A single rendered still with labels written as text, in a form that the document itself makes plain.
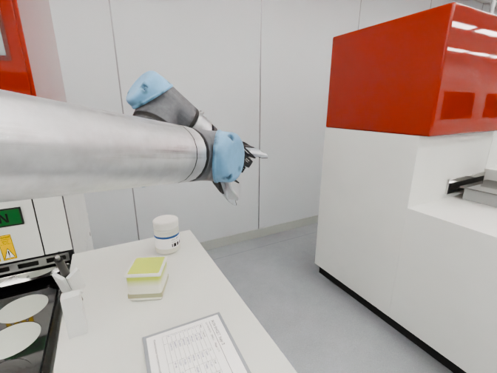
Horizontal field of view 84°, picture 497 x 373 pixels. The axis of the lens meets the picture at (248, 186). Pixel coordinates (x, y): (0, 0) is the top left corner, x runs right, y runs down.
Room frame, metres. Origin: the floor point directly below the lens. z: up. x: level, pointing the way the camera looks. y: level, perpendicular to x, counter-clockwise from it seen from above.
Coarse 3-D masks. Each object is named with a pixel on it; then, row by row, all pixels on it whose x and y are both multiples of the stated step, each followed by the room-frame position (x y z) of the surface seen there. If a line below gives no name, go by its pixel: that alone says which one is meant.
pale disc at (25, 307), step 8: (32, 296) 0.60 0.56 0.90; (40, 296) 0.60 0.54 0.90; (8, 304) 0.57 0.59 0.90; (16, 304) 0.57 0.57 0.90; (24, 304) 0.57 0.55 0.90; (32, 304) 0.57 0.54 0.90; (40, 304) 0.57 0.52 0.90; (0, 312) 0.54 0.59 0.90; (8, 312) 0.54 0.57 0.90; (16, 312) 0.54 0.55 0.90; (24, 312) 0.54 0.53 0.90; (32, 312) 0.54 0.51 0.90; (0, 320) 0.51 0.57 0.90; (8, 320) 0.51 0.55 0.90; (16, 320) 0.51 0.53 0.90
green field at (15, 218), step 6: (6, 210) 0.64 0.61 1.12; (12, 210) 0.65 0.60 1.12; (18, 210) 0.65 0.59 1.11; (0, 216) 0.64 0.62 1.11; (6, 216) 0.64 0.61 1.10; (12, 216) 0.65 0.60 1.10; (18, 216) 0.65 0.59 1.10; (0, 222) 0.63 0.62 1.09; (6, 222) 0.64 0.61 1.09; (12, 222) 0.64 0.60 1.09; (18, 222) 0.65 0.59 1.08
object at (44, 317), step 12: (48, 288) 0.63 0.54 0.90; (0, 300) 0.58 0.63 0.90; (12, 300) 0.58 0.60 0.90; (48, 300) 0.58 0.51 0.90; (48, 312) 0.54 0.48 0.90; (0, 324) 0.50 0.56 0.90; (12, 324) 0.50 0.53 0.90; (48, 324) 0.50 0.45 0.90; (36, 348) 0.44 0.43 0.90; (0, 360) 0.41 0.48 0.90; (12, 360) 0.41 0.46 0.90; (24, 360) 0.41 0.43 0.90; (36, 360) 0.41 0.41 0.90; (0, 372) 0.39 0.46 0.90; (12, 372) 0.39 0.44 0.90; (24, 372) 0.39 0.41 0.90; (36, 372) 0.39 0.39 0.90
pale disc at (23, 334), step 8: (8, 328) 0.49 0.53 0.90; (16, 328) 0.49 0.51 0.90; (24, 328) 0.49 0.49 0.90; (32, 328) 0.49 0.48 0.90; (40, 328) 0.49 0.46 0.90; (0, 336) 0.47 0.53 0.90; (8, 336) 0.47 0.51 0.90; (16, 336) 0.47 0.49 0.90; (24, 336) 0.47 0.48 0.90; (32, 336) 0.47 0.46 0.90; (0, 344) 0.45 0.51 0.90; (8, 344) 0.45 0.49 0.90; (16, 344) 0.45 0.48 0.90; (24, 344) 0.45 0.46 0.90; (0, 352) 0.43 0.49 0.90; (8, 352) 0.43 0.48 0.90; (16, 352) 0.43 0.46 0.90
